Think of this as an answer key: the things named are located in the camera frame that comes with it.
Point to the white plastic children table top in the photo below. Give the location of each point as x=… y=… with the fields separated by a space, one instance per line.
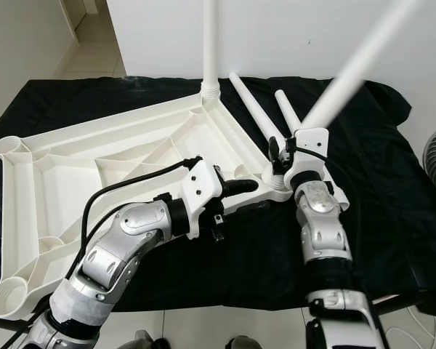
x=58 y=182

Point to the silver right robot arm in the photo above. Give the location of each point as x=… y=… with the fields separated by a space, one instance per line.
x=320 y=218

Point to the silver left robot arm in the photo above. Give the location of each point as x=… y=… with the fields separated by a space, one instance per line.
x=123 y=247

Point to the black tablecloth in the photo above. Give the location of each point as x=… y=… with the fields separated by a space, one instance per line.
x=392 y=240

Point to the grey robot left foot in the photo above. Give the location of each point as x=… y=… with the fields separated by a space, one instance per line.
x=147 y=340

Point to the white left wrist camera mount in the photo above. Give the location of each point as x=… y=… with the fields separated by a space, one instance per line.
x=203 y=189

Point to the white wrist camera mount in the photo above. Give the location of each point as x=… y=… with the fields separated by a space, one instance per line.
x=311 y=138
x=203 y=189

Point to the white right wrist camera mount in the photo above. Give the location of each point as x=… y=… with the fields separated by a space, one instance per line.
x=311 y=138

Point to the black metal table frame leg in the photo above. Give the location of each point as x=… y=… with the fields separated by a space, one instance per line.
x=414 y=299

